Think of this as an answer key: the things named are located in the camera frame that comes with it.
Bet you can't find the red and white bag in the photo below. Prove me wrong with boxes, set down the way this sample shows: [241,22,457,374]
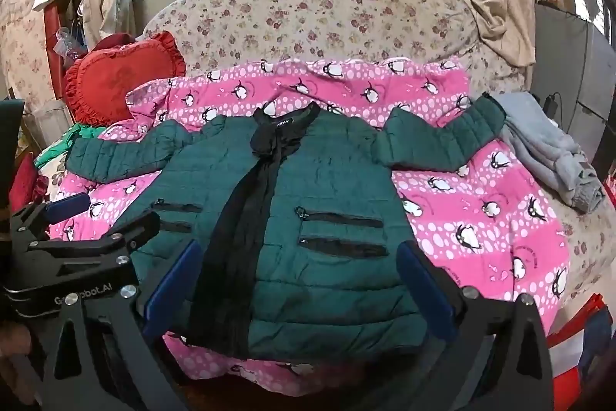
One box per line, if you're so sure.
[546,293,616,379]

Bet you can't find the grey cabinet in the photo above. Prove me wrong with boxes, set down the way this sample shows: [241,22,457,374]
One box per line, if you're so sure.
[532,2,616,152]

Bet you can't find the pink penguin print blanket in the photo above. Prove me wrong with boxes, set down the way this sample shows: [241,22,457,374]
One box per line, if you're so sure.
[48,57,571,397]

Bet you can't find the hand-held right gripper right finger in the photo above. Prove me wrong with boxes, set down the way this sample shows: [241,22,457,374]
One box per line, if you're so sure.
[397,240,554,411]

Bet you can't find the bright green cloth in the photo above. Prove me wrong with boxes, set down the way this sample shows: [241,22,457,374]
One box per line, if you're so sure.
[33,123,107,169]

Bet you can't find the floral headboard cover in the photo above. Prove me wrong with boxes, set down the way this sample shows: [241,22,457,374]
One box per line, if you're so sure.
[0,0,64,113]

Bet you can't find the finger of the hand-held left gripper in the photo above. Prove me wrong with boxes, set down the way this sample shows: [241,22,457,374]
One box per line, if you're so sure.
[29,211,162,262]
[10,192,92,243]

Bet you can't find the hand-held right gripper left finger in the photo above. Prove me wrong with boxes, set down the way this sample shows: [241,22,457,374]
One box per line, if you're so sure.
[41,238,205,411]

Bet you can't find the grey sweatpants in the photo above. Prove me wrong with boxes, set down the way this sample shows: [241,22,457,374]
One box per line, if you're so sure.
[493,92,607,214]

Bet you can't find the dark red cloth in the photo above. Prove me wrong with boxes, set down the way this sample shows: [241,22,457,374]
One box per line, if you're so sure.
[7,153,50,212]

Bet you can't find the red wooden frame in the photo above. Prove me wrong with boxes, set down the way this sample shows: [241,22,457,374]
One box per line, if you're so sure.
[43,0,86,100]

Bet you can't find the red heart-shaped ruffled pillow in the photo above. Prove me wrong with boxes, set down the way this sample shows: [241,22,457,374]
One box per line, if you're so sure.
[62,30,187,126]

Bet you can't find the dark green puffer jacket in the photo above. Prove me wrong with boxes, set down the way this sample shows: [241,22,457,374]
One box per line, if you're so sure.
[65,96,508,364]

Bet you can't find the floral bed cover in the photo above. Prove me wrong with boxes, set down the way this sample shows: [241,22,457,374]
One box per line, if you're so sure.
[137,0,616,310]

